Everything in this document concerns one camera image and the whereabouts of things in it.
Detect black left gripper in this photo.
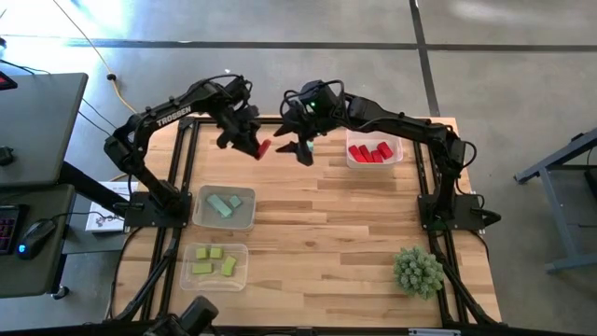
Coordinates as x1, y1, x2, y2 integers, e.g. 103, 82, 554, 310
215, 105, 263, 161

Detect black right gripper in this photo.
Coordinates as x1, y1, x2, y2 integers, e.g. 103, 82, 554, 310
272, 92, 328, 167

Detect clear bin top right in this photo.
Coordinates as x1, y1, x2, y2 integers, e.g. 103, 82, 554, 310
345, 129, 404, 169

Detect clear plastic bin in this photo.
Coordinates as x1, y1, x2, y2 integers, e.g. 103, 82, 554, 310
179, 243, 250, 293

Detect white booklet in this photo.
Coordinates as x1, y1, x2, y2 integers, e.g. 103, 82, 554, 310
84, 180, 140, 233

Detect artificial green plant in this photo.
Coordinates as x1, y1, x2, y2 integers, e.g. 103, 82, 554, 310
394, 245, 447, 299

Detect black computer mouse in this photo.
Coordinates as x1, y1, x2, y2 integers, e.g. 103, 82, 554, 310
17, 218, 57, 260

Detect dark grey desk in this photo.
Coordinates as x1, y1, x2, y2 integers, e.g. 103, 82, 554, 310
0, 183, 76, 299

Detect black keyboard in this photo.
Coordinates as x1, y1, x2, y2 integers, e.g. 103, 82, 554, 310
0, 204, 23, 256

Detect blue-grey metal table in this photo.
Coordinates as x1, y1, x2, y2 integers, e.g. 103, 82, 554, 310
514, 127, 597, 274

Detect black aluminium table frame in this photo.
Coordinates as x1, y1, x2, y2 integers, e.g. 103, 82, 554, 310
104, 115, 505, 336

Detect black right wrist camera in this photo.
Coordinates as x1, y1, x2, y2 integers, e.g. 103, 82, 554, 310
300, 79, 340, 116

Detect white plastic bin with handles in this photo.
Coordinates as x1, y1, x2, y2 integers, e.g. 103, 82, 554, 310
192, 185, 257, 231

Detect yellow cable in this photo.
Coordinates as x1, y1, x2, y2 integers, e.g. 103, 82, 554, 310
50, 0, 153, 132

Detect black floor cable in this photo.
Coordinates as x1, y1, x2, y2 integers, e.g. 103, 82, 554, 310
76, 109, 151, 142
0, 58, 148, 153

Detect black cable bundle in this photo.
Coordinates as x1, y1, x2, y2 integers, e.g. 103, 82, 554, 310
105, 226, 184, 324
427, 232, 503, 327

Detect black camera device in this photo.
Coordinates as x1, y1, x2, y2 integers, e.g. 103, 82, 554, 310
143, 295, 220, 336

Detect white bracket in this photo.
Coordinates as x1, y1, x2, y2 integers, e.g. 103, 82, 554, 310
408, 328, 462, 336

